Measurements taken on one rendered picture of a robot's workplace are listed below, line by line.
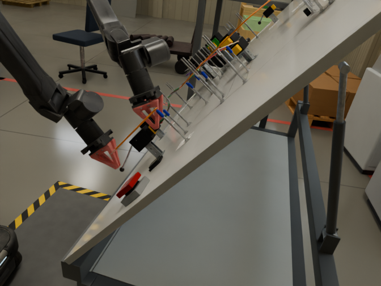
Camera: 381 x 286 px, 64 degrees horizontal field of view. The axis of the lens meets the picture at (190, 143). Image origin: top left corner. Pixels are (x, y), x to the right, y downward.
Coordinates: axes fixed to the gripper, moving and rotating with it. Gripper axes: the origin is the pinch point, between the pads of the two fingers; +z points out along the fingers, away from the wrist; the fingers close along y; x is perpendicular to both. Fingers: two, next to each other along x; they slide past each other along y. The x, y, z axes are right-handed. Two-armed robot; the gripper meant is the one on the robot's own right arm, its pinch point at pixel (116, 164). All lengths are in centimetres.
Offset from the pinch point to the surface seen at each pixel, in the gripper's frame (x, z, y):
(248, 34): -91, 6, 500
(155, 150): -12.2, 2.5, -0.6
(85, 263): 15.9, 14.7, -15.7
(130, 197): -9.6, 4.5, -21.7
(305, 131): -52, 40, 49
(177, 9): 14, -174, 964
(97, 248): 14.8, 14.8, -10.1
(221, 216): -10.8, 37.8, 15.9
